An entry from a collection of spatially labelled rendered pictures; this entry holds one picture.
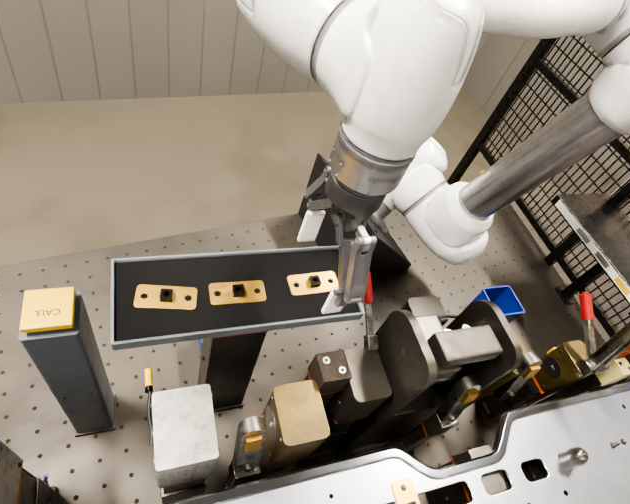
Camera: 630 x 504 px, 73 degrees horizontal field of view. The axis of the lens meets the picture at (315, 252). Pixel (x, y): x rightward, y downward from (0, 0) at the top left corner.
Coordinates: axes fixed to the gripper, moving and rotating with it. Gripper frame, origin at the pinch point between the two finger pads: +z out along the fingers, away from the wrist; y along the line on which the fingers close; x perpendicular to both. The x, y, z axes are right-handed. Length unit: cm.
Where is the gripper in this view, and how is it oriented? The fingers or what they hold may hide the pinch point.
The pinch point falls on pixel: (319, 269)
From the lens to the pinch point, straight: 66.8
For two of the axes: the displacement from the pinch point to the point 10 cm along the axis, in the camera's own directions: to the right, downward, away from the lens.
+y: 2.8, 7.9, -5.4
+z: -2.5, 6.0, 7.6
